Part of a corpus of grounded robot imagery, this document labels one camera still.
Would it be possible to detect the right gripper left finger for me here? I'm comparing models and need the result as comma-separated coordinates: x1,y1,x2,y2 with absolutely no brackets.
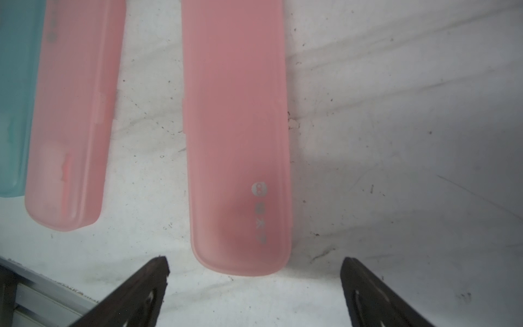
72,256,170,326

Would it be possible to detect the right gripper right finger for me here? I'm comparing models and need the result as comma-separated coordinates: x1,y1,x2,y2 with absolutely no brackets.
340,257,433,327

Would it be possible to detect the pink pencil case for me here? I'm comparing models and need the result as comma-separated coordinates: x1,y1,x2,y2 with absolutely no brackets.
25,0,126,232
181,1,293,277

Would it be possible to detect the aluminium mounting rail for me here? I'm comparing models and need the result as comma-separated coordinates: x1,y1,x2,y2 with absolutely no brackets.
1,258,98,326

